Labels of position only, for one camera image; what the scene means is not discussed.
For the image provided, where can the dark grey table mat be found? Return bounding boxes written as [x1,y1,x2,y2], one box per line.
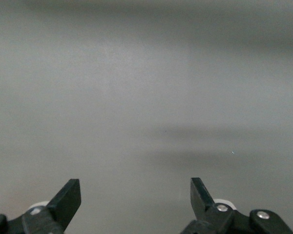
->
[0,0,293,234]

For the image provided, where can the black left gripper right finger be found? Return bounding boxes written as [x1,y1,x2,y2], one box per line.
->
[179,177,293,234]

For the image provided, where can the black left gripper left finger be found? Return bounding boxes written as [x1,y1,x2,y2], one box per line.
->
[0,178,82,234]

